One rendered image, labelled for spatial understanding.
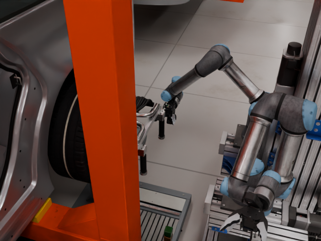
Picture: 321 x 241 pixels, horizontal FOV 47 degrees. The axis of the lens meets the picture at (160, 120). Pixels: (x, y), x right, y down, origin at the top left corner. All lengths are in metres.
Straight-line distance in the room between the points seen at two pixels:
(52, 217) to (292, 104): 1.34
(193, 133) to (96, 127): 2.33
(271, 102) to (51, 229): 1.27
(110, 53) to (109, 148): 0.41
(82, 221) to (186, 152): 1.72
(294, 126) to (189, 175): 1.76
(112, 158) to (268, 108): 0.66
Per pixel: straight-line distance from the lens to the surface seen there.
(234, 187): 1.56
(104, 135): 1.38
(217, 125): 3.75
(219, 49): 2.25
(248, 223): 1.37
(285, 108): 1.54
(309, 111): 1.54
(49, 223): 2.08
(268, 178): 1.48
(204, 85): 4.36
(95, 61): 1.21
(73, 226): 1.96
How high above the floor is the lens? 2.27
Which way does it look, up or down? 37 degrees down
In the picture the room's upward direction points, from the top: 1 degrees clockwise
